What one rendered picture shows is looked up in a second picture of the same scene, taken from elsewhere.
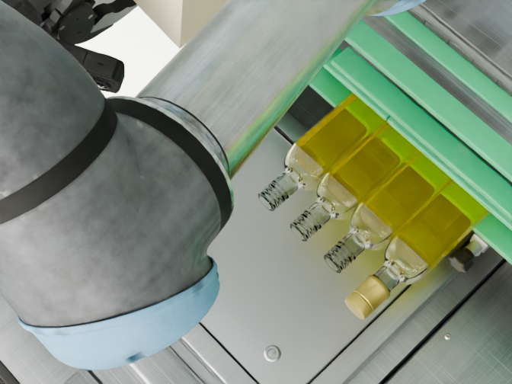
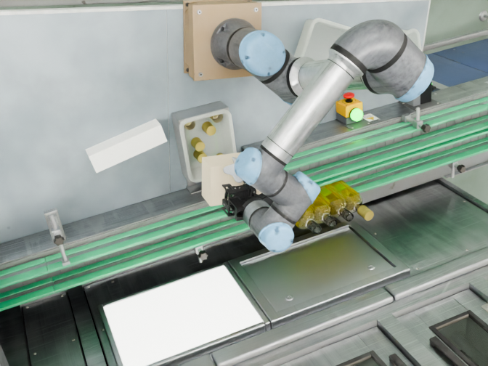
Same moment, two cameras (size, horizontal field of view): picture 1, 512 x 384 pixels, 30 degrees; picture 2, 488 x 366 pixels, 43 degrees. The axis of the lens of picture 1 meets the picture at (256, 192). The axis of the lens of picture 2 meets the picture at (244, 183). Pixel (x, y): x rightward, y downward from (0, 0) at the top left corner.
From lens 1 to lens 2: 1.53 m
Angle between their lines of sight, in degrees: 55
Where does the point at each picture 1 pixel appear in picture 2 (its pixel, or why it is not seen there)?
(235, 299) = (343, 274)
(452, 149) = (321, 175)
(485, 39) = not seen: hidden behind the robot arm
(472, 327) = (373, 227)
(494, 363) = (388, 225)
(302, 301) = (351, 257)
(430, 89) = (305, 160)
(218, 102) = not seen: hidden behind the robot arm
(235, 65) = not seen: hidden behind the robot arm
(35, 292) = (419, 54)
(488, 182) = (337, 171)
